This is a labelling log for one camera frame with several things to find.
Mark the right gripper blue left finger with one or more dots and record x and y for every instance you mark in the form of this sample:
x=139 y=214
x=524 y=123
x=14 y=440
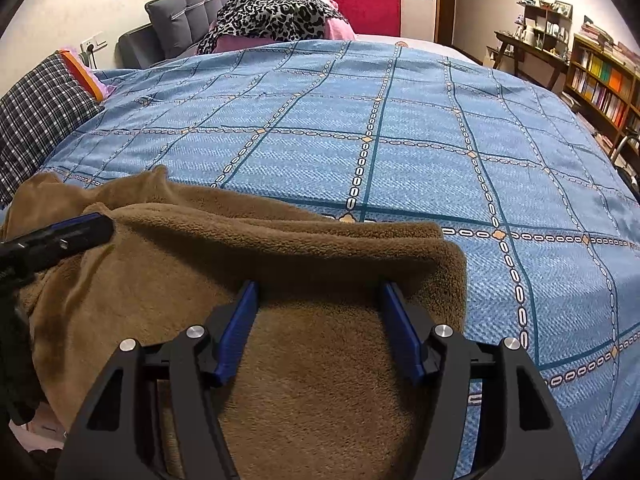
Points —
x=231 y=341

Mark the wooden bookshelf with books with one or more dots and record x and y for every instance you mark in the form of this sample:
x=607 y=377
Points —
x=604 y=79

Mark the wooden desk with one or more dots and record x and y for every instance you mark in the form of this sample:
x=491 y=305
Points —
x=521 y=53

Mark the grey tufted headboard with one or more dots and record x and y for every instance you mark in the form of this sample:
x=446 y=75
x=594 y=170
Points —
x=175 y=29

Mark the white wall socket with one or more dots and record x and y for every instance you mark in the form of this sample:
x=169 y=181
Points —
x=94 y=43

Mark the white bed sheet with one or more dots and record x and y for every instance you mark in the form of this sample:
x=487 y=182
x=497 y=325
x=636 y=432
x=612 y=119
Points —
x=417 y=44

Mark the leopard print blanket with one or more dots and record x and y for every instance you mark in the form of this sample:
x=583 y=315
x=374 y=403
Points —
x=270 y=15

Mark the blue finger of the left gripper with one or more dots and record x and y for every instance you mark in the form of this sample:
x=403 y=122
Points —
x=40 y=250

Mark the small wooden desk shelf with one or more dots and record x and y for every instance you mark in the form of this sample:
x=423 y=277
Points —
x=545 y=25

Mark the dark plaid pillow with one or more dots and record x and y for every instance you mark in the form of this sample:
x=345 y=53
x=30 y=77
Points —
x=37 y=113

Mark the orange edged pillow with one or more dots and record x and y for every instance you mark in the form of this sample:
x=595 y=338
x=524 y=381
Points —
x=85 y=76

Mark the black office chair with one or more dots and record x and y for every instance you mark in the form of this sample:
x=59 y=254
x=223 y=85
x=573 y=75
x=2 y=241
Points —
x=625 y=158

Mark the pink folded quilt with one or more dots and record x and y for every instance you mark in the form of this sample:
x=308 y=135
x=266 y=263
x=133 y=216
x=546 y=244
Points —
x=300 y=35

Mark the blue checked bedspread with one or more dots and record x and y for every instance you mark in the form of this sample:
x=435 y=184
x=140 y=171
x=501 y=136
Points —
x=373 y=132

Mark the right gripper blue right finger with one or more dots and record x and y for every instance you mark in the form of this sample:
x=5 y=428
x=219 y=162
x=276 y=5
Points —
x=404 y=342

